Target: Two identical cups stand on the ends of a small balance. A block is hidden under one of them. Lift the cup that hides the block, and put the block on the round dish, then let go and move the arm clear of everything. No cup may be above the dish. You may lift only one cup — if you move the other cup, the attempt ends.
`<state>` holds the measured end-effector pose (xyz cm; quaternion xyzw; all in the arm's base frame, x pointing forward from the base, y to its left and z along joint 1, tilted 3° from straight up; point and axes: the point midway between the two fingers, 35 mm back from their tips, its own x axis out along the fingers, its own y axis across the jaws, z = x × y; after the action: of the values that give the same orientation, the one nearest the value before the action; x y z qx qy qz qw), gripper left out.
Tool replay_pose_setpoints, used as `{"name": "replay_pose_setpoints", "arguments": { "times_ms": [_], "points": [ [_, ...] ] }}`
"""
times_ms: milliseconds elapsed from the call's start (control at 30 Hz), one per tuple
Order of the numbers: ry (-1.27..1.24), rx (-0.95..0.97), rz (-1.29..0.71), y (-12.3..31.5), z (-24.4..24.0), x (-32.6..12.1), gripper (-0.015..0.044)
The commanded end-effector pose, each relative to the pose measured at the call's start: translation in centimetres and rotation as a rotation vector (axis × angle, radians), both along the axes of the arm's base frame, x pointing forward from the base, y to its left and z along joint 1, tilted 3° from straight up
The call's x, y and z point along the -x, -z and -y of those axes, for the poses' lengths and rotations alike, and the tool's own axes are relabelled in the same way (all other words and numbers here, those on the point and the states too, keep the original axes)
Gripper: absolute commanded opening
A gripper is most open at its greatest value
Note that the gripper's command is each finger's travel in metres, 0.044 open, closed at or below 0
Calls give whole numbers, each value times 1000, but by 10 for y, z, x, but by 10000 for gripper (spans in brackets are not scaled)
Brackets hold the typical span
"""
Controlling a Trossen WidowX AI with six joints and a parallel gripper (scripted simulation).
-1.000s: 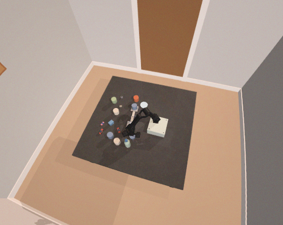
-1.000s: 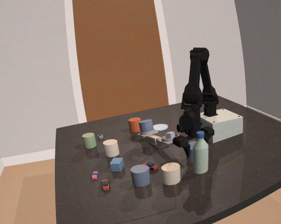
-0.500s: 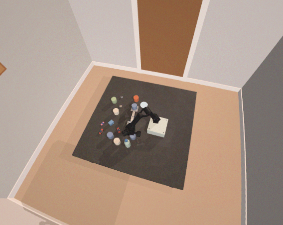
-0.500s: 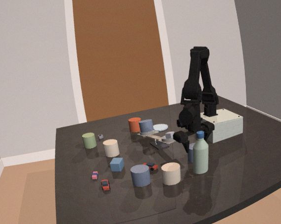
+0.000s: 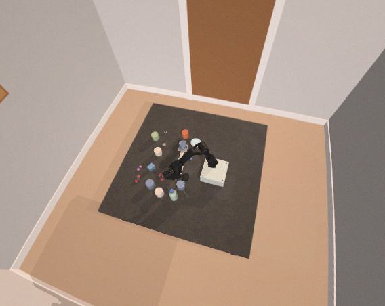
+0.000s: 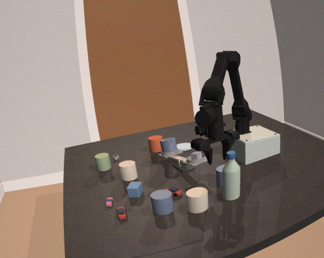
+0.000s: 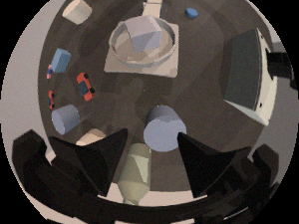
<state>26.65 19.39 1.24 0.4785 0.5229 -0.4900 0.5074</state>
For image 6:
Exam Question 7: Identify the orange cup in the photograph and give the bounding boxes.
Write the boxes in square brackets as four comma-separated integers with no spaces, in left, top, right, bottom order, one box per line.
[148,135,163,152]

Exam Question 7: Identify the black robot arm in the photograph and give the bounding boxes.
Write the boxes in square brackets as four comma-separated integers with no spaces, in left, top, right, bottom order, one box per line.
[195,51,252,137]

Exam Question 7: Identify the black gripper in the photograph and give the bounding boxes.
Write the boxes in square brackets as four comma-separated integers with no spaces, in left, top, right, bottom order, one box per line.
[191,121,240,165]

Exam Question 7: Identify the blue cube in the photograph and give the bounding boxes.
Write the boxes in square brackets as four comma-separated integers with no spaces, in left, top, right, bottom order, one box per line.
[127,182,143,198]

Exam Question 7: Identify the beige cylinder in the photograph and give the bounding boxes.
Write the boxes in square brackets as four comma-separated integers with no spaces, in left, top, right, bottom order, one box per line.
[186,187,208,213]
[119,160,137,181]

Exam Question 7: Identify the green cylinder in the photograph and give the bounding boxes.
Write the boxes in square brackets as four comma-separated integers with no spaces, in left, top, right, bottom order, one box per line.
[95,153,111,171]

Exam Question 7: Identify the white round dish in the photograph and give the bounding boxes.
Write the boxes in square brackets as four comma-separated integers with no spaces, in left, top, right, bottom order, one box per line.
[177,143,192,151]

